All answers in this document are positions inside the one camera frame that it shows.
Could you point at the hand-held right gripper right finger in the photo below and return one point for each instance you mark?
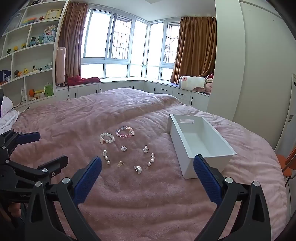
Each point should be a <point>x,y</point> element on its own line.
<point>207,178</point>

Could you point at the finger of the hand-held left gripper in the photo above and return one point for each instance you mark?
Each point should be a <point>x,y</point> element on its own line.
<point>56,163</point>
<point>29,136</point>

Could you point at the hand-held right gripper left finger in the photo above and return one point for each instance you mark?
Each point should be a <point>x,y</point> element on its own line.
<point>89,178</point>

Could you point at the pearl strand earring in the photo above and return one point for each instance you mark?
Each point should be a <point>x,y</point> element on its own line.
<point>106,158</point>
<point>152,158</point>

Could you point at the small gold earring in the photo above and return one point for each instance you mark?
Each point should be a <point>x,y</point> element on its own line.
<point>120,163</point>

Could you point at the white storage box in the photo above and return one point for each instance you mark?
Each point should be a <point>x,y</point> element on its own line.
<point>198,136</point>

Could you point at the flower brooch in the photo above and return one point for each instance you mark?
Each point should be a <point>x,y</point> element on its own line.
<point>124,148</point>

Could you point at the silver dome earring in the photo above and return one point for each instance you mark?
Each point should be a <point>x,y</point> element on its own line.
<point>138,169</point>
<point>145,150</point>

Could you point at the person's left hand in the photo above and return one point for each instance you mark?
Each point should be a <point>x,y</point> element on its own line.
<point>15,209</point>

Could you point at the white quilt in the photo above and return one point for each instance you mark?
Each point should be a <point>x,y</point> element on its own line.
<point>7,115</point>

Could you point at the orange toy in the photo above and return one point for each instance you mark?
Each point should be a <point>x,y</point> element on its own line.
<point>31,93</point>

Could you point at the green box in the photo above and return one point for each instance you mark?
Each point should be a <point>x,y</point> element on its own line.
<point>49,90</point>

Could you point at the red cloth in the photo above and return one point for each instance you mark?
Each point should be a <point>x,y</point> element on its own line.
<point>78,80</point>

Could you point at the orange chair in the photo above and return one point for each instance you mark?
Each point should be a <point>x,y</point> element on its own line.
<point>281,160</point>

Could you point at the pink standing appliance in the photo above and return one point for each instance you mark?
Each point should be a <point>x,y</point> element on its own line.
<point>61,67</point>

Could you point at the white bookshelf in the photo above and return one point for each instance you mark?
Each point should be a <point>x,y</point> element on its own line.
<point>37,58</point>

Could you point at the pink fleece blanket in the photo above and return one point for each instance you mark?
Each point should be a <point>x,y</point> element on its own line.
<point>138,111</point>

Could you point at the pink plush toy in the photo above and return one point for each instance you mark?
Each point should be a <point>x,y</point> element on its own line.
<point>208,87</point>

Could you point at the white plush pillow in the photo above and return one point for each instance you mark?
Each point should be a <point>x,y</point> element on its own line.
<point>192,83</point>

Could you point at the red plush toy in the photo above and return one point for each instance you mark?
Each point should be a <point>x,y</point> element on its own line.
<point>211,76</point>

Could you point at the flower decorated gift box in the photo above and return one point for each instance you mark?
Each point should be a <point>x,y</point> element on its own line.
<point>49,34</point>

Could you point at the brown curtain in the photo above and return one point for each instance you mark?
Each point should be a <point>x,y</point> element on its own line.
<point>71,34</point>
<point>196,46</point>

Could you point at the white door panel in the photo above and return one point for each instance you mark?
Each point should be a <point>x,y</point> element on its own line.
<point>290,104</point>

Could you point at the rainbow toy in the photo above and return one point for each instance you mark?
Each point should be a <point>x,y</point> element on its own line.
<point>29,20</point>

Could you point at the bay window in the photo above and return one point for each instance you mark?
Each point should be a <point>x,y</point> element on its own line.
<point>97,34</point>

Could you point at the yellow picture frame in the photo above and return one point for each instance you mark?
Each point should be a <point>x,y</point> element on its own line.
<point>53,14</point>

